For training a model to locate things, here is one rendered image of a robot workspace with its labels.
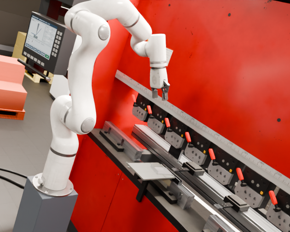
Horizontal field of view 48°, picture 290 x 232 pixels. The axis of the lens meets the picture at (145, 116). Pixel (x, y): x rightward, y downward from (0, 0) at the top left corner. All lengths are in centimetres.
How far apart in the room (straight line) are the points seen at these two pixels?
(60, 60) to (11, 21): 619
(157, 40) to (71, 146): 64
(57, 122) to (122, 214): 105
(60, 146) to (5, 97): 325
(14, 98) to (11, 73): 43
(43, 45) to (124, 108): 84
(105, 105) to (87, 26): 153
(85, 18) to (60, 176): 69
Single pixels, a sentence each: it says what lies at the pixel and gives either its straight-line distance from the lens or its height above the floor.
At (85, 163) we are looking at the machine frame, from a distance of 272.
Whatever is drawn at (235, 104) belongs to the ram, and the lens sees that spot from 181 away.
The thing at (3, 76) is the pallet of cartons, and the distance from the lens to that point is 494.
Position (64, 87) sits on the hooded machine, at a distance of 559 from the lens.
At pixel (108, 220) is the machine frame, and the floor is 45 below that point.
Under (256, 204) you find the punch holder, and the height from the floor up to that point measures 120.
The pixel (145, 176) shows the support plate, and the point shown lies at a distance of 197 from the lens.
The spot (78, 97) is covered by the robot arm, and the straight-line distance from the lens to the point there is 135.
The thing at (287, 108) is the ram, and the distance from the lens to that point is 167.
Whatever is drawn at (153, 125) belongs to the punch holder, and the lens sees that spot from 222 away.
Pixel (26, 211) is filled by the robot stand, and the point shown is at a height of 86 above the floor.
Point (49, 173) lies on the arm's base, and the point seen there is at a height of 109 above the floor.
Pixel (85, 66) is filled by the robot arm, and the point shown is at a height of 160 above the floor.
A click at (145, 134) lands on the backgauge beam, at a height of 97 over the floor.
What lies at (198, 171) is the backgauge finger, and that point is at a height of 102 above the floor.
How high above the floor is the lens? 185
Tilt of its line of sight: 16 degrees down
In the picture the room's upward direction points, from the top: 20 degrees clockwise
